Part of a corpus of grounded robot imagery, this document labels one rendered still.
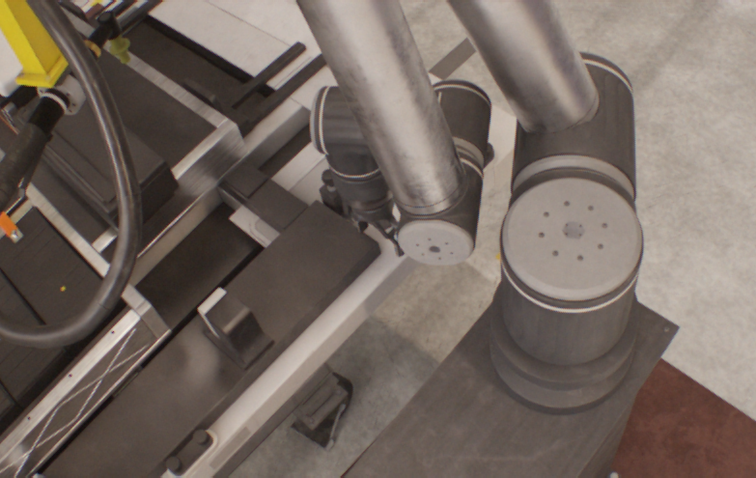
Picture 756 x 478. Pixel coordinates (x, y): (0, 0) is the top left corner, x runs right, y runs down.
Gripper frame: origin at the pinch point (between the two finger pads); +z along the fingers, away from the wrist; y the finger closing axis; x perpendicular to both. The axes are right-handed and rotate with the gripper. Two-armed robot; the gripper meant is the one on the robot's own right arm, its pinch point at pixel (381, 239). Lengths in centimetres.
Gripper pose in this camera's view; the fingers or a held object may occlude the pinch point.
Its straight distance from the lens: 157.9
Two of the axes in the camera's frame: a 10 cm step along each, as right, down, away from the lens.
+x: 6.3, -7.0, 3.5
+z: 1.3, 5.3, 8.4
